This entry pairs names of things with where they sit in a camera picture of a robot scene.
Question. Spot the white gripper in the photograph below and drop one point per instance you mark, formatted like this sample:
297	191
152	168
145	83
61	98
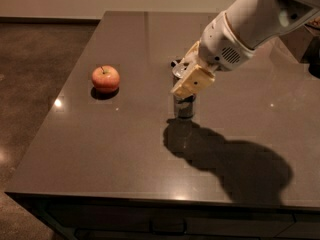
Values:
220	46

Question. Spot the silver blue redbull can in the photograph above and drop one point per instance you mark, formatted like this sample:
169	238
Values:
183	108

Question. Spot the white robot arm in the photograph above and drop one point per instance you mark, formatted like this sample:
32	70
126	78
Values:
256	21

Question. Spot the red apple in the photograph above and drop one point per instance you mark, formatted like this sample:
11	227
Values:
105	79

